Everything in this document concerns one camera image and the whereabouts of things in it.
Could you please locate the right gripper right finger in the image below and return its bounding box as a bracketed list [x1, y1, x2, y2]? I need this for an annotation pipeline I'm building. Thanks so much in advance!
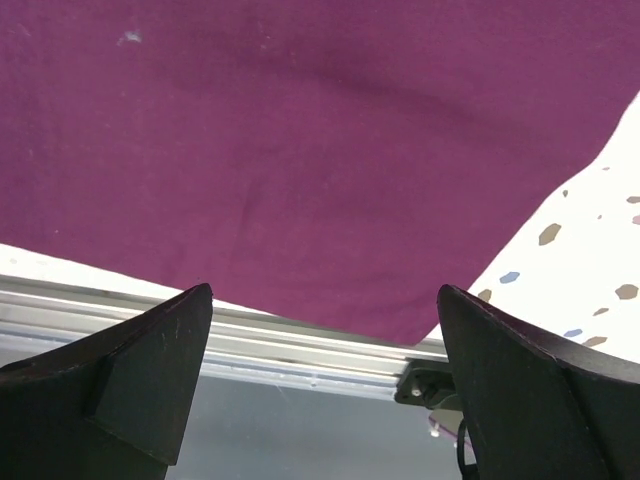
[437, 285, 639, 479]

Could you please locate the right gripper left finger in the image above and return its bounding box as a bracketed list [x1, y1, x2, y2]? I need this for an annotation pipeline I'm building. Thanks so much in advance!
[1, 284, 213, 480]

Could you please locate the purple cloth wrap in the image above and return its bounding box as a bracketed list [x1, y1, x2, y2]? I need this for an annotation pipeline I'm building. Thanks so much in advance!
[1, 1, 639, 343]

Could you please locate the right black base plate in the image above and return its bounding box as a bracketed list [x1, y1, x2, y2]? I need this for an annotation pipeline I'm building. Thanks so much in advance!
[394, 359, 462, 412]

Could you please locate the aluminium front rail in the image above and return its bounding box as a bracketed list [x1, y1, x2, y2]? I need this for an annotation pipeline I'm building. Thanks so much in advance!
[1, 276, 448, 400]

